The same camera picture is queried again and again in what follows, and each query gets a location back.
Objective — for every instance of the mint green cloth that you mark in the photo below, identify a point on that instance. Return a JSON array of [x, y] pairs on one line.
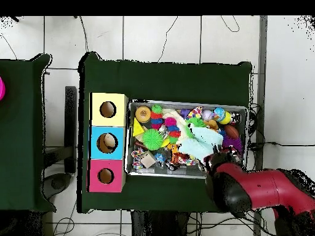
[[201, 145]]

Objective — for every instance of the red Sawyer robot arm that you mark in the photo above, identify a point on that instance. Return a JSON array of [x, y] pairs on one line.
[[258, 186]]

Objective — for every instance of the wooden box with three holes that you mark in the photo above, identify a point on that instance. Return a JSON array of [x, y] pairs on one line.
[[108, 120]]

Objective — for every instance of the plain green spiky ball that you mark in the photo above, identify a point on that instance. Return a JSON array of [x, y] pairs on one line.
[[152, 139]]

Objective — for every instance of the yellow toy cheese wedge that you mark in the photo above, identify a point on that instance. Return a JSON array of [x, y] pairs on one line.
[[137, 129]]

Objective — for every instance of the toy burger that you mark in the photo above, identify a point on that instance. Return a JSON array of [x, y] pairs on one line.
[[142, 114]]

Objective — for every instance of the plain wooden cube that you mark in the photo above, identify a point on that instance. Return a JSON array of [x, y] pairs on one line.
[[148, 159]]

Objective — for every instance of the green spiky ball with eyes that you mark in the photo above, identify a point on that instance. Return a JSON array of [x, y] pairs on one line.
[[196, 121]]

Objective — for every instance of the dark green table cloth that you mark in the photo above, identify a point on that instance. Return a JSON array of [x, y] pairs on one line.
[[172, 81]]

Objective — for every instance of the white baseball toy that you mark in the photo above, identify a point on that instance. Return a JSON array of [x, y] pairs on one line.
[[207, 115]]

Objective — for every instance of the globe print ball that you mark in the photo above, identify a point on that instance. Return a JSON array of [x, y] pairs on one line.
[[219, 113]]

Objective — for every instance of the brown toy football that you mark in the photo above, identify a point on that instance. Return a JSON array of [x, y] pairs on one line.
[[231, 131]]

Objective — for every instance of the purple spiky ball with eyes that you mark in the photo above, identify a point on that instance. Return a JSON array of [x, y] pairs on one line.
[[233, 143]]

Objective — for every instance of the black upright panel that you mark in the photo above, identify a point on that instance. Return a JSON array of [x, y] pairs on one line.
[[70, 123]]

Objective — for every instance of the dark green side table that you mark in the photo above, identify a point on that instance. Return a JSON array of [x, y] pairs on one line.
[[22, 147]]

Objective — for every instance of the pink round object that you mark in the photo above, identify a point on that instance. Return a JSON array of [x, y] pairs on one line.
[[1, 91]]

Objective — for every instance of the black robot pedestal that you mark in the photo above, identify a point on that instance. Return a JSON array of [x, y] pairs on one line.
[[160, 226]]

